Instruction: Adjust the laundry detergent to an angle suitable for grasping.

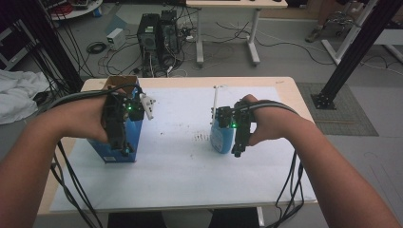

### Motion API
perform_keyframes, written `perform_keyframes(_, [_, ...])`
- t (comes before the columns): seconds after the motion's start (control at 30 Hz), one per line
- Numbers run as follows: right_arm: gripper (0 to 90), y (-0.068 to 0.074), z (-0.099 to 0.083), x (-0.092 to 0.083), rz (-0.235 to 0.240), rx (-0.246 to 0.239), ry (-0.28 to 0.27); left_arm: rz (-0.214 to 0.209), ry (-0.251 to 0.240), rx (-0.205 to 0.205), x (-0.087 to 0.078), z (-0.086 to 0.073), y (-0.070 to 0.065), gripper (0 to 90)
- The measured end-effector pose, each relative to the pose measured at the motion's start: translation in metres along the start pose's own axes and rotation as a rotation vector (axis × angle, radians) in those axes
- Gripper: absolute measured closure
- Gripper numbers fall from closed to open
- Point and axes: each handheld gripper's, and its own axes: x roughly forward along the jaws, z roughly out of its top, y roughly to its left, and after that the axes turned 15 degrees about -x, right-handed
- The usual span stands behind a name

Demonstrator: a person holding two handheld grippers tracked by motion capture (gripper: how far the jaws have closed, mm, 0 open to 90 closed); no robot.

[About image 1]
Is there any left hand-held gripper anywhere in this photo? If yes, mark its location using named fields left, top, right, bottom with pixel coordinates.
left=100, top=92, right=146, bottom=158

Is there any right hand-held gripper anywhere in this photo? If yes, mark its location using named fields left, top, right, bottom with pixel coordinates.
left=218, top=99, right=257, bottom=159

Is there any blue cardboard box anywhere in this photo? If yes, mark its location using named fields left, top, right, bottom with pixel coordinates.
left=86, top=75, right=144, bottom=164

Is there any person's left hand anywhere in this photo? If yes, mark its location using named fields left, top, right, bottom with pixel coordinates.
left=60, top=84, right=126, bottom=144

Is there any person's right hand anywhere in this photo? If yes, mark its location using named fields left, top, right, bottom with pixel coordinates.
left=241, top=93, right=307, bottom=147

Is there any white plastic piece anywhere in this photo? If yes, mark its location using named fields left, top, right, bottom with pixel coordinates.
left=139, top=93, right=157, bottom=121

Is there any thin white stick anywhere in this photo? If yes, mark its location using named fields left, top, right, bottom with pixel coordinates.
left=211, top=85, right=220, bottom=125

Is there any small white power box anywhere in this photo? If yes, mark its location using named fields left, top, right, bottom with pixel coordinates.
left=106, top=28, right=126, bottom=50

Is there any white paper sheet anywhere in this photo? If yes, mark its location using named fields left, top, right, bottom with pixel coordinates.
left=49, top=85, right=317, bottom=213

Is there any black computer tower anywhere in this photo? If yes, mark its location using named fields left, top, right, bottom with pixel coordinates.
left=159, top=9, right=182, bottom=65
left=136, top=12, right=162, bottom=78

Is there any person's right leg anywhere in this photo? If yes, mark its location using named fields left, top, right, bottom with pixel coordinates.
left=208, top=208, right=260, bottom=228

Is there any person's leg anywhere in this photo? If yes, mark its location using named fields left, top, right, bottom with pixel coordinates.
left=107, top=211, right=168, bottom=228
left=208, top=208, right=260, bottom=228
left=317, top=0, right=338, bottom=30

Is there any white crumpled cloth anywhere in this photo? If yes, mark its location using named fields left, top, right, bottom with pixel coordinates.
left=0, top=68, right=50, bottom=125

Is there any person's left leg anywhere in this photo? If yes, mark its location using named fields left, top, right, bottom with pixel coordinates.
left=107, top=211, right=168, bottom=228

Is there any grey floor mat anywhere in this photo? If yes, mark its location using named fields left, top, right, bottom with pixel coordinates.
left=296, top=82, right=380, bottom=138

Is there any round white table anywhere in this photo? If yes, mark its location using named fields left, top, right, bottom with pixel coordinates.
left=47, top=0, right=105, bottom=21

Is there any white desk with metal legs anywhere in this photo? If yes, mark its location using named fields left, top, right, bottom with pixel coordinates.
left=185, top=0, right=289, bottom=67

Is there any grey metal rack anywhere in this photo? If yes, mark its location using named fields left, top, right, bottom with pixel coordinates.
left=0, top=18, right=36, bottom=71

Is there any white metal stand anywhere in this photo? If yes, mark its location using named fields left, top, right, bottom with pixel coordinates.
left=321, top=0, right=379, bottom=66

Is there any right hand-held gripper cable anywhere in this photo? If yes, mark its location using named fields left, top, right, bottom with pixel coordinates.
left=234, top=99, right=306, bottom=228

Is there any hand-held gripper cable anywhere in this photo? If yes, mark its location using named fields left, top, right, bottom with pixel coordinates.
left=47, top=83, right=144, bottom=228
left=234, top=99, right=306, bottom=228

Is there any left hand-held gripper cable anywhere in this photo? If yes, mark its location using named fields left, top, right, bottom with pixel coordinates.
left=47, top=83, right=144, bottom=228

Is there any coiled black cable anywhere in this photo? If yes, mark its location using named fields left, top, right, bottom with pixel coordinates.
left=86, top=41, right=108, bottom=55

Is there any long black floor cable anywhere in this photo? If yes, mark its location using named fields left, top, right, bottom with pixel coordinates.
left=215, top=21, right=336, bottom=67

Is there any black metal frame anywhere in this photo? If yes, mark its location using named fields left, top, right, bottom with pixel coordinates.
left=29, top=0, right=85, bottom=93

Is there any black aluminium post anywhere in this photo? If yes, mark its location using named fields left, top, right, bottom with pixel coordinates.
left=311, top=0, right=403, bottom=111

